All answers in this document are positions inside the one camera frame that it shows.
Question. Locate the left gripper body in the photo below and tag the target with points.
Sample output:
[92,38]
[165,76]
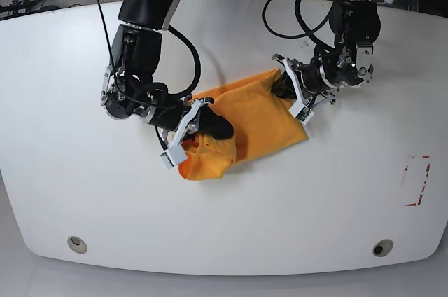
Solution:
[317,80]

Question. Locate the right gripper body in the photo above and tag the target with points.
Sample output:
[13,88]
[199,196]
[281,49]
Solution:
[182,118]

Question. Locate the orange T-shirt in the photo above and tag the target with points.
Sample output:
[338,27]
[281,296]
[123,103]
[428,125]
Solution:
[261,121]

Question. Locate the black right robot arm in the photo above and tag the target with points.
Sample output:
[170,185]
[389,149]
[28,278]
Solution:
[129,88]

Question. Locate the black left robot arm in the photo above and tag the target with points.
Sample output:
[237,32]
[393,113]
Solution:
[342,54]

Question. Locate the red tape rectangle marking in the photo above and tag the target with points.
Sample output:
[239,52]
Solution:
[414,180]

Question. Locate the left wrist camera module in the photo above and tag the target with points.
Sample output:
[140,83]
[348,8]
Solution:
[301,112]

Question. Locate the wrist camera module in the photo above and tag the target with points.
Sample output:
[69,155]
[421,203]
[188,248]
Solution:
[301,112]
[173,156]

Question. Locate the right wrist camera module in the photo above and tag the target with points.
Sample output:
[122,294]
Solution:
[173,156]

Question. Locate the left table cable grommet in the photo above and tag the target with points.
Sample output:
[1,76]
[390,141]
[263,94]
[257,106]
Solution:
[77,245]

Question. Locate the table cable grommet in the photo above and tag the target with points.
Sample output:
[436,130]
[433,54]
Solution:
[383,248]
[77,245]

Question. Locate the right table cable grommet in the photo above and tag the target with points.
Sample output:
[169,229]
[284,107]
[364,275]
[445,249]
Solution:
[383,248]

